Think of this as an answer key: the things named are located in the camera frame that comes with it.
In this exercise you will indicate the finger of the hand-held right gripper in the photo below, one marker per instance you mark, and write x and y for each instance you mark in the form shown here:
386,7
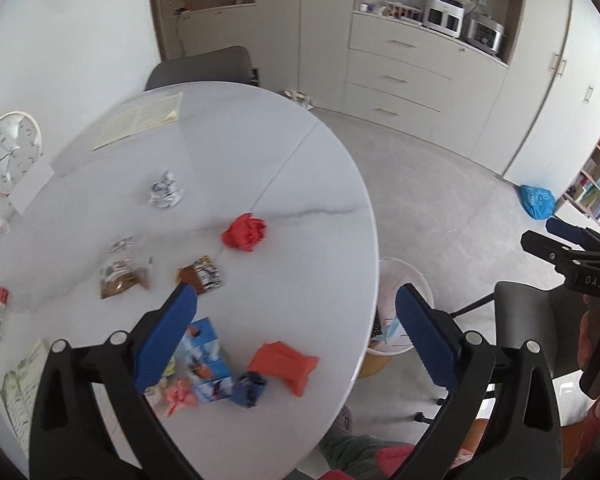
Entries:
545,246
565,229

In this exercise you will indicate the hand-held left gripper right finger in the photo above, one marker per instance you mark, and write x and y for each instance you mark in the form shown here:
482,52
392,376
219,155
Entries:
425,340

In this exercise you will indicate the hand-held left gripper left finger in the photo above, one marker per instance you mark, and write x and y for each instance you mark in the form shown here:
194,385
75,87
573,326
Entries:
165,340

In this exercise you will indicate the white waste bin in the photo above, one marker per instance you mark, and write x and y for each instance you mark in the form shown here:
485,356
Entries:
405,270

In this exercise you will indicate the printed paper ball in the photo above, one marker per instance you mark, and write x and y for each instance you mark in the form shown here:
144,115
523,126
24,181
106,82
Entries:
166,191

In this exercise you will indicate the blue plastic bag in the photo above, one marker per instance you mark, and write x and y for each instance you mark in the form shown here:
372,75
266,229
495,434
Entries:
536,201

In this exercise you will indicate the blue carton pack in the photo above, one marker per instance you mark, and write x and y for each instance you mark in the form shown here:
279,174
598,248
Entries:
207,360

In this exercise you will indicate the wooden bookshelf with books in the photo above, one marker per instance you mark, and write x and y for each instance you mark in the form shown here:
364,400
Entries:
597,190

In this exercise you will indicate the pink crumpled wrapper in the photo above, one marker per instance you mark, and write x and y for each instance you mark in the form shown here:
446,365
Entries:
180,396

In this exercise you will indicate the white and yellow wrapper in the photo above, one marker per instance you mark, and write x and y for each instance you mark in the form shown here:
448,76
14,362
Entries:
157,397

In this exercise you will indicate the brown and white wrapper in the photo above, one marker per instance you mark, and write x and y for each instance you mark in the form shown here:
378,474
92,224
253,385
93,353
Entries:
205,274

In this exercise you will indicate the clear bag of brown snack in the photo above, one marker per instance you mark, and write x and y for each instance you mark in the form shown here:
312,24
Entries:
122,275

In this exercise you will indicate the grey office chair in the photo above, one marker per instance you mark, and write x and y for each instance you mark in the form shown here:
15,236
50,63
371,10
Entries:
535,325

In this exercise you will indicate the blue crumpled wrapper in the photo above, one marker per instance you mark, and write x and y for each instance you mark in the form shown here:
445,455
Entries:
247,389

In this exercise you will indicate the orange-red packet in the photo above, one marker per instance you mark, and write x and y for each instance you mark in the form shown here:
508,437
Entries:
282,366

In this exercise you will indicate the beige wardrobe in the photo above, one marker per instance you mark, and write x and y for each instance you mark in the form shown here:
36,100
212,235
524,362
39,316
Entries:
555,100

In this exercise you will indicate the person's clothed legs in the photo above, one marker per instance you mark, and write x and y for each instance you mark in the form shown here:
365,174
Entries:
360,452

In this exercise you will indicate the red crumpled paper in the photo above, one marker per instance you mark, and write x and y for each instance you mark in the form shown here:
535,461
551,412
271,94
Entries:
244,232

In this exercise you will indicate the printed leaflet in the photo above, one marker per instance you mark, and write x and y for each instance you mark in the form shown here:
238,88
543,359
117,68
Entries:
22,385

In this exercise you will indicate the white card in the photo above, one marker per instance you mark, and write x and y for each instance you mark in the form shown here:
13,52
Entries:
32,187

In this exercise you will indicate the silver countertop appliance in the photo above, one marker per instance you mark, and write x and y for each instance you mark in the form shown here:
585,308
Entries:
484,35

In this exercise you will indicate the beige drawer cabinet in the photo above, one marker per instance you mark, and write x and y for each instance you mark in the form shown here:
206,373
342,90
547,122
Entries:
410,70

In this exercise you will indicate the open cream booklet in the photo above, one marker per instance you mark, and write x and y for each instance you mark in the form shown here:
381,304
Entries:
137,119

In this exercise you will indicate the white countertop oven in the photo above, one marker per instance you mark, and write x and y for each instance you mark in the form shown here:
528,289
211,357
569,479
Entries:
442,15

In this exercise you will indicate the small rack of bottles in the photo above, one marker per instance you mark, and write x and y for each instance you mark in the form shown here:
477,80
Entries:
404,11

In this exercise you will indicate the white cloth on floor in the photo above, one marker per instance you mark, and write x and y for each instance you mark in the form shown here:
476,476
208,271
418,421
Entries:
300,97

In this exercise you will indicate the dark grey chair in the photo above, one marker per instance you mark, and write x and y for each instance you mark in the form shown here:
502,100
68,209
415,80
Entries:
200,67

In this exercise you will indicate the white jar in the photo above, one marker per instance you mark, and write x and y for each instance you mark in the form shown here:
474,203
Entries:
366,7

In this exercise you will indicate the beige shelf cabinet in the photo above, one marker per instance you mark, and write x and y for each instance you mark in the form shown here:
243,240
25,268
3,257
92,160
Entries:
205,25

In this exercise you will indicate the beige tall cabinet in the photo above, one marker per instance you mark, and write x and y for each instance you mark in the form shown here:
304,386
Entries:
305,25

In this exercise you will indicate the white wall clock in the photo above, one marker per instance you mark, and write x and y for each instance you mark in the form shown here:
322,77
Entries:
11,152

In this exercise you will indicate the black wall outlet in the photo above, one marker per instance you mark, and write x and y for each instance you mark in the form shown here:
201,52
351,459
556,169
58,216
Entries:
254,74

